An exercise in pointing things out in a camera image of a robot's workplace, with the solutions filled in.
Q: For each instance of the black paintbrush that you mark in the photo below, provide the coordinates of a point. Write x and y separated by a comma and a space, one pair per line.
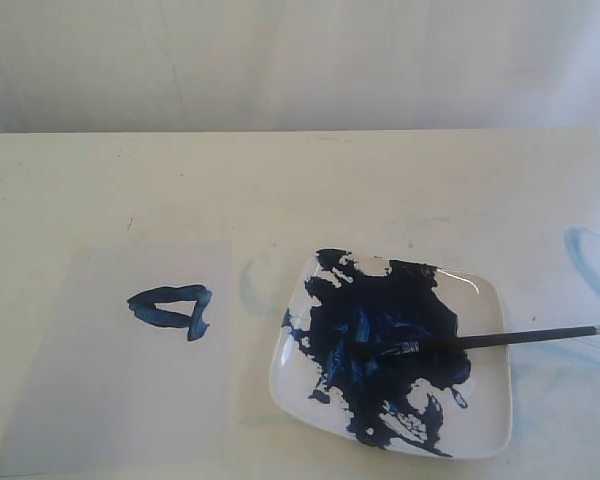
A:
505, 338

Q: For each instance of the white sheet of paper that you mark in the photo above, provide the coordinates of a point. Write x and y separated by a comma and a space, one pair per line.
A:
133, 370

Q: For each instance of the white square paint plate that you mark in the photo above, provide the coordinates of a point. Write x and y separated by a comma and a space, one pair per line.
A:
328, 371

